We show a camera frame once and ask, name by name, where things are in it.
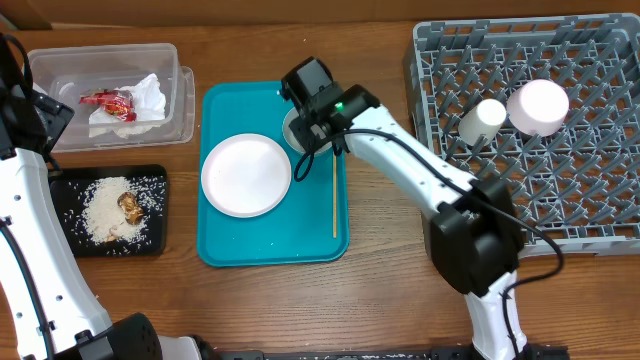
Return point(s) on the grey small bowl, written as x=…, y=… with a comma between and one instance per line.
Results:
x=288, y=133

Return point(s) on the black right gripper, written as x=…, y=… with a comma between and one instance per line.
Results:
x=304, y=133

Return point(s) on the red snack wrapper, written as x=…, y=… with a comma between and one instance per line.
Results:
x=117, y=103

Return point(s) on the teal serving tray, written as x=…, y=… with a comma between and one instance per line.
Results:
x=299, y=228

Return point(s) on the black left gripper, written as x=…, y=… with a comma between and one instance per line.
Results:
x=60, y=112

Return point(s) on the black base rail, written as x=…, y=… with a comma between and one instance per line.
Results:
x=460, y=352

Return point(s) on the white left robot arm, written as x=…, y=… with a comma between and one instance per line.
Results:
x=55, y=314

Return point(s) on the brown food scrap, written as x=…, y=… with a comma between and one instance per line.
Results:
x=131, y=208

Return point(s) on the grey dishwasher rack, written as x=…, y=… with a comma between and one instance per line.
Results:
x=580, y=185

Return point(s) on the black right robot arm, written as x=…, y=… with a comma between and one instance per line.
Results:
x=473, y=237

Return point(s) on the large white plate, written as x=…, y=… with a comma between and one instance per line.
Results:
x=246, y=175

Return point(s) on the clear plastic waste bin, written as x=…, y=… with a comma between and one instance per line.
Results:
x=68, y=74

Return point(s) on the wooden chopstick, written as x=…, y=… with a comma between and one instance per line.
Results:
x=334, y=198

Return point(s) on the white cup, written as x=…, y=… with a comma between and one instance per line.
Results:
x=484, y=120

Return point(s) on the small white plate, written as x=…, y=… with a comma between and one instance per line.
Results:
x=538, y=108

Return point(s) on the pile of white rice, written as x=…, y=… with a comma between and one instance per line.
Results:
x=95, y=218

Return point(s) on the black food waste tray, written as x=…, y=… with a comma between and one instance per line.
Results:
x=158, y=237

